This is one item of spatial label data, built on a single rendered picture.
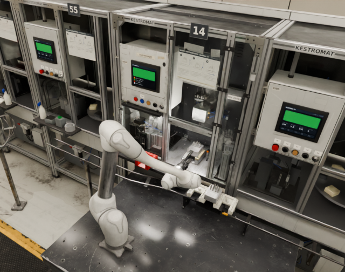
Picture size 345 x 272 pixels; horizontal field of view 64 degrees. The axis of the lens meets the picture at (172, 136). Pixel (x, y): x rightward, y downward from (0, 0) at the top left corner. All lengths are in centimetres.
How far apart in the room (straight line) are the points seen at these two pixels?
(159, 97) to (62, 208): 183
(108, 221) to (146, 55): 116
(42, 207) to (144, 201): 144
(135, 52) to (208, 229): 142
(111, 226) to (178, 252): 50
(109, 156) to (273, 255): 131
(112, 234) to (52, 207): 159
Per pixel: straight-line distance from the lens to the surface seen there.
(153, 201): 235
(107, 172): 185
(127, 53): 215
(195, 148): 237
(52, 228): 321
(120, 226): 189
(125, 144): 157
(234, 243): 217
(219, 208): 212
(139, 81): 212
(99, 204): 198
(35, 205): 349
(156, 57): 201
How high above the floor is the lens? 236
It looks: 32 degrees down
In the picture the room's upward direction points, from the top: 4 degrees clockwise
